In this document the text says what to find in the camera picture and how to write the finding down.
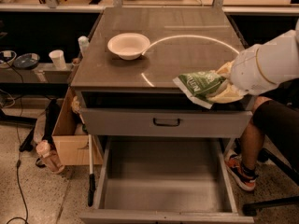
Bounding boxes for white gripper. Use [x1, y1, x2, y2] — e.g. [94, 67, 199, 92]
[206, 45, 278, 104]

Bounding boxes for green jalapeno chip bag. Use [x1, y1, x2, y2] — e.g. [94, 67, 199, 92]
[173, 71, 228, 109]

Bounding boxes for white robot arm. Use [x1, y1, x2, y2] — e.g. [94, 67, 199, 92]
[207, 22, 299, 104]

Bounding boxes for grey drawer cabinet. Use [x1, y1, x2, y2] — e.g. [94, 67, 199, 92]
[70, 6, 264, 156]

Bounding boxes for open grey middle drawer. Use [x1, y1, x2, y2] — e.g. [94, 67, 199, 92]
[80, 137, 254, 224]

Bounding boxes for grey top drawer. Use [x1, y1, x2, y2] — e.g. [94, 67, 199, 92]
[81, 108, 252, 138]

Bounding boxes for person's leg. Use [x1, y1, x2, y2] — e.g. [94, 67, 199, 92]
[241, 96, 299, 171]

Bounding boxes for orange sneaker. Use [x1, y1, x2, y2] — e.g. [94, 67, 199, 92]
[224, 150, 258, 191]

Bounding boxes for white paper bowl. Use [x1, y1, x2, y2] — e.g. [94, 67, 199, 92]
[107, 33, 150, 61]

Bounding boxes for white bottle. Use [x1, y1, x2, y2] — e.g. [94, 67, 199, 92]
[78, 35, 89, 56]

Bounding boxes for white and black stick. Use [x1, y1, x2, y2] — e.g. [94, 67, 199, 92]
[88, 134, 95, 207]

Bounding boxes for cardboard box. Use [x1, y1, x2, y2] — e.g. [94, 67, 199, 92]
[52, 88, 90, 165]

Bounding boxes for white paper cup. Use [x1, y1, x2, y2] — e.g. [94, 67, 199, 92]
[49, 49, 66, 70]

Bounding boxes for black drawer handle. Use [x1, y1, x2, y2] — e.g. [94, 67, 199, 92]
[152, 118, 180, 127]

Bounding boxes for bowl with black cable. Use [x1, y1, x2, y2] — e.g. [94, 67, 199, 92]
[0, 50, 17, 69]

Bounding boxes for black floor cable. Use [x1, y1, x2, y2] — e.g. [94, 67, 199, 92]
[5, 131, 30, 224]

